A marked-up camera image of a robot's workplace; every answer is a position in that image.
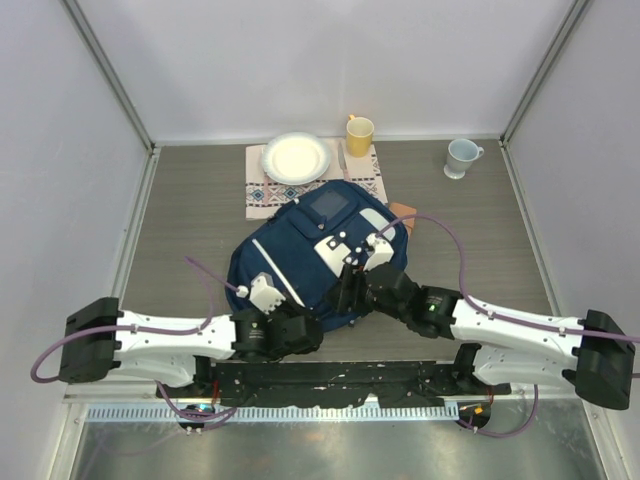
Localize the navy blue student backpack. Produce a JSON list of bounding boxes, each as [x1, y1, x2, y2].
[[227, 180, 409, 332]]

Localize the brown leather wallet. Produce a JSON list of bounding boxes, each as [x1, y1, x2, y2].
[[389, 202, 417, 236]]

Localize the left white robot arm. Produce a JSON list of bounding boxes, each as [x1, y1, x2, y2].
[[59, 297, 323, 399]]

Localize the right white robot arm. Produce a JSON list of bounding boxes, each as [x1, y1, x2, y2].
[[327, 262, 637, 410]]

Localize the patterned cloth placemat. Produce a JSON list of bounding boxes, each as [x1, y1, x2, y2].
[[245, 137, 388, 220]]

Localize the white paper plate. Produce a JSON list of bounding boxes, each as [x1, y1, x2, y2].
[[260, 132, 332, 186]]

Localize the yellow ceramic mug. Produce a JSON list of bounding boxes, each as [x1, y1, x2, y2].
[[346, 115, 375, 158]]

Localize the light blue footed cup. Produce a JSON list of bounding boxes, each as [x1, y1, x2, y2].
[[443, 139, 485, 180]]

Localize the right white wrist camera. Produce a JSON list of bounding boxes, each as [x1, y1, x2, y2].
[[362, 233, 394, 271]]

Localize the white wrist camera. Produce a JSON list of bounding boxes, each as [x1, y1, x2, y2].
[[362, 233, 394, 271], [236, 273, 286, 314]]

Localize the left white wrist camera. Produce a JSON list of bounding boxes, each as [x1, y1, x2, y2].
[[236, 273, 286, 314]]

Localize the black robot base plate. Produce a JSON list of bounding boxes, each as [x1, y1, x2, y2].
[[166, 359, 511, 409]]

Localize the slotted cable duct rail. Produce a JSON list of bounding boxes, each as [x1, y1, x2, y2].
[[85, 400, 459, 423]]

